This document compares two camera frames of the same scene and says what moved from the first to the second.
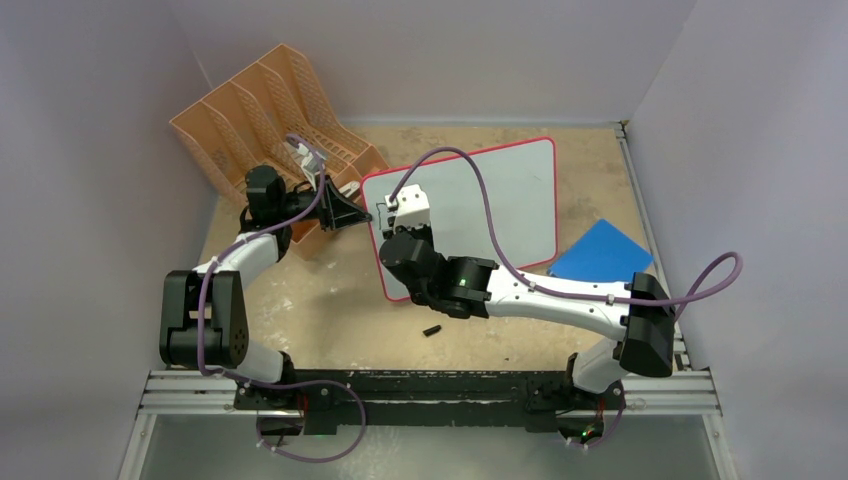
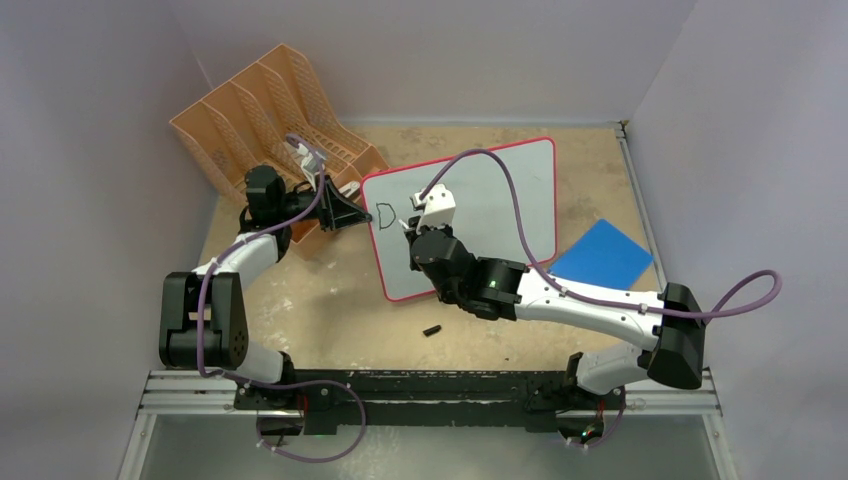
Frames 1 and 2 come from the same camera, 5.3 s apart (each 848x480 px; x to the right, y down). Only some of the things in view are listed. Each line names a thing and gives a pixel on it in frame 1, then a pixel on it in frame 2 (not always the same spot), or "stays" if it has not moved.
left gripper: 336,212 stays
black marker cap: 431,331 stays
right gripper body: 424,231 to 416,228
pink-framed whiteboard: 524,190 stays
